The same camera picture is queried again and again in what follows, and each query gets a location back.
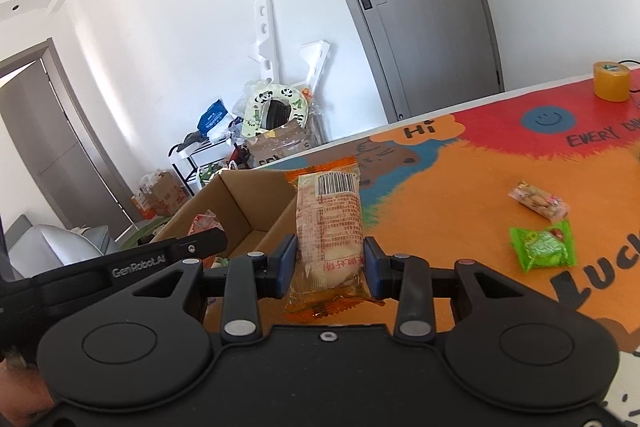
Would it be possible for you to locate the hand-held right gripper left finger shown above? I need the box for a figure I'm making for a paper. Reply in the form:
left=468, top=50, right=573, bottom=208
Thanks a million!
left=131, top=233, right=300, bottom=340

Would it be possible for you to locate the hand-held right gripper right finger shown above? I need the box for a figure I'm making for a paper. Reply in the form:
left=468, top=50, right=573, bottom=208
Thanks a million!
left=363, top=236, right=527, bottom=341

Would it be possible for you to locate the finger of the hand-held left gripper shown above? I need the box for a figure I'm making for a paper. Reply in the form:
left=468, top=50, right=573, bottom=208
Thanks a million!
left=170, top=227, right=229, bottom=262

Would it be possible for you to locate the red snack packet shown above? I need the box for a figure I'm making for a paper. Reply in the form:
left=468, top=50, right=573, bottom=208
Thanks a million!
left=192, top=210, right=225, bottom=235

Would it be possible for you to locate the brown cardboard box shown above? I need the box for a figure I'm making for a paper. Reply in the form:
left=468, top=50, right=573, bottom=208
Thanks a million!
left=150, top=169, right=301, bottom=268

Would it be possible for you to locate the orange cracker packet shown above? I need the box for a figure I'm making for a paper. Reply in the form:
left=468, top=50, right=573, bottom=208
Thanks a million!
left=283, top=157, right=386, bottom=323

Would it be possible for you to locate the person's left hand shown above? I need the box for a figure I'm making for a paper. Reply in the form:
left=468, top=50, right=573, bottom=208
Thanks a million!
left=0, top=349, right=55, bottom=427

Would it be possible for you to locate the grey sofa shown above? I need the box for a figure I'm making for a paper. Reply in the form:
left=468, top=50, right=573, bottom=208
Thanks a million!
left=7, top=213, right=121, bottom=280

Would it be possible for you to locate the small printed carton box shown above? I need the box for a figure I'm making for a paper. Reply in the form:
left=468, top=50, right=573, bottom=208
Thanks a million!
left=131, top=171, right=187, bottom=219

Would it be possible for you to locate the black metal rack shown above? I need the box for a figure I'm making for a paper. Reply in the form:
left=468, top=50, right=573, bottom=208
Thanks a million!
left=169, top=140, right=246, bottom=198

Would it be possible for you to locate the torn brown cardboard piece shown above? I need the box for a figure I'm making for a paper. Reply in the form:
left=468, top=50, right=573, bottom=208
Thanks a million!
left=247, top=121, right=322, bottom=168

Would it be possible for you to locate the blue plastic bag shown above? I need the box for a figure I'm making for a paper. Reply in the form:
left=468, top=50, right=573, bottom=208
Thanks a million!
left=197, top=99, right=234, bottom=134

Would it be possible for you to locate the grey side door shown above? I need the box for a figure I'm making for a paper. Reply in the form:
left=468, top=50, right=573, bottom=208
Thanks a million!
left=0, top=38, right=133, bottom=240

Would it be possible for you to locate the colourful printed table mat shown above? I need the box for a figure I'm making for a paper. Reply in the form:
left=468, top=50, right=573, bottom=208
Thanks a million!
left=202, top=68, right=640, bottom=425

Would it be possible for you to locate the panda print toilet seat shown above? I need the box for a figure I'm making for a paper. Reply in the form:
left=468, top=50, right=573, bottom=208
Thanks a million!
left=242, top=82, right=309, bottom=138

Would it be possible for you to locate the green snack packet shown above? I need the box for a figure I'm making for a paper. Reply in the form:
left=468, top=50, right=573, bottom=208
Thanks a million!
left=509, top=220, right=577, bottom=273

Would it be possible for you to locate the small peanut snack packet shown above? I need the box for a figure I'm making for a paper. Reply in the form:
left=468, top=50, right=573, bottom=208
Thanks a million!
left=508, top=180, right=571, bottom=222

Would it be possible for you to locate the short white plastic rack part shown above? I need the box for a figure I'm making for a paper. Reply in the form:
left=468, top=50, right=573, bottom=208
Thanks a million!
left=292, top=40, right=332, bottom=95

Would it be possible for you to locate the tall white plastic rack part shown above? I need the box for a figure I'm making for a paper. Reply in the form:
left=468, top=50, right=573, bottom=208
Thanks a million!
left=246, top=0, right=282, bottom=94

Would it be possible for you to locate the yellow tape roll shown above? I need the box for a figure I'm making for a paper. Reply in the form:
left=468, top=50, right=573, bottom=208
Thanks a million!
left=593, top=61, right=632, bottom=103

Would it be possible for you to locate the black cable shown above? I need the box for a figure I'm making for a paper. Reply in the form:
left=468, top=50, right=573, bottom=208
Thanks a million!
left=619, top=58, right=640, bottom=98

